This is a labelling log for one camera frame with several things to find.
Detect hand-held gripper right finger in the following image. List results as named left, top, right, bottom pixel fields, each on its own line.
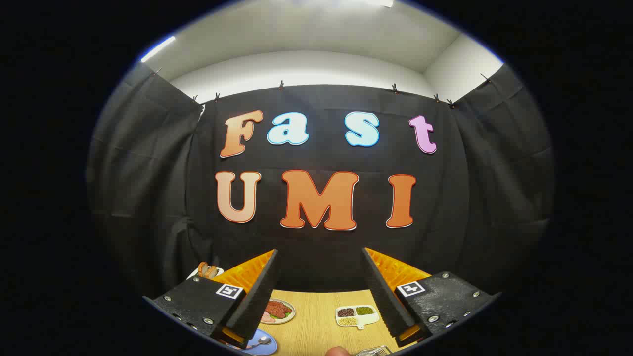
left=361, top=247, right=501, bottom=348

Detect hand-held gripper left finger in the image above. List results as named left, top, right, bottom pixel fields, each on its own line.
left=142, top=249, right=280, bottom=350

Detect brown steak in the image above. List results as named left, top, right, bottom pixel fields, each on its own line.
left=265, top=300, right=292, bottom=319

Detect white divided dish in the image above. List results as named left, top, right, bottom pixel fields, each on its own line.
left=335, top=304, right=380, bottom=330

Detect beige food plate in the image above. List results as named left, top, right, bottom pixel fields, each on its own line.
left=261, top=298, right=296, bottom=325

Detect blue round plate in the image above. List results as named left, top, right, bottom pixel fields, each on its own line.
left=232, top=329, right=278, bottom=356

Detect cream white toaster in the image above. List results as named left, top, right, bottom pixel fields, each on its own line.
left=187, top=267, right=225, bottom=281

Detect row of black cloth clips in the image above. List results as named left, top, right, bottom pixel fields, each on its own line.
left=152, top=68, right=492, bottom=108

